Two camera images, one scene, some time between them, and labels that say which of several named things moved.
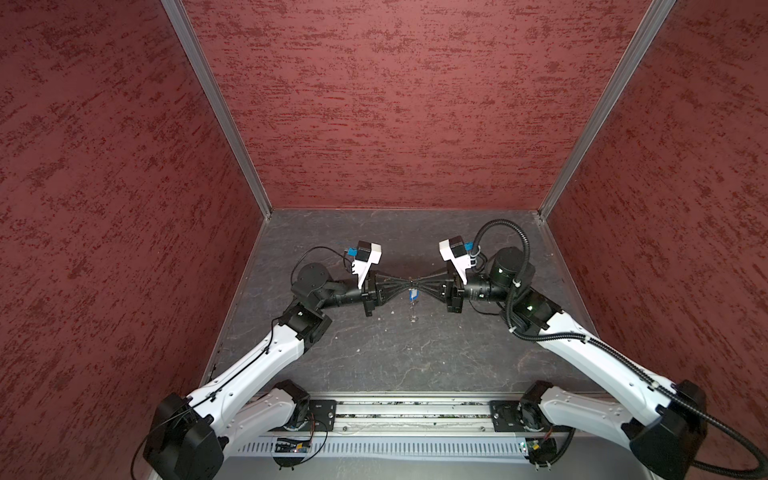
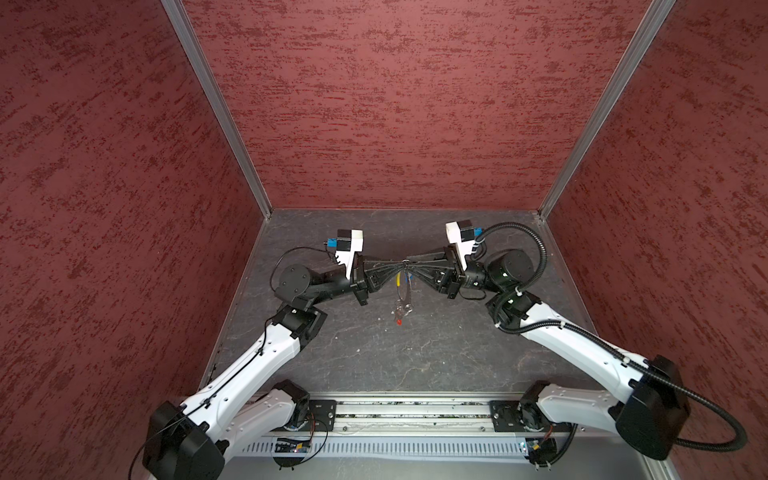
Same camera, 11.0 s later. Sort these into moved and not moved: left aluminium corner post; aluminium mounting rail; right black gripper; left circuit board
Moved: right black gripper
Not moved: aluminium mounting rail; left aluminium corner post; left circuit board
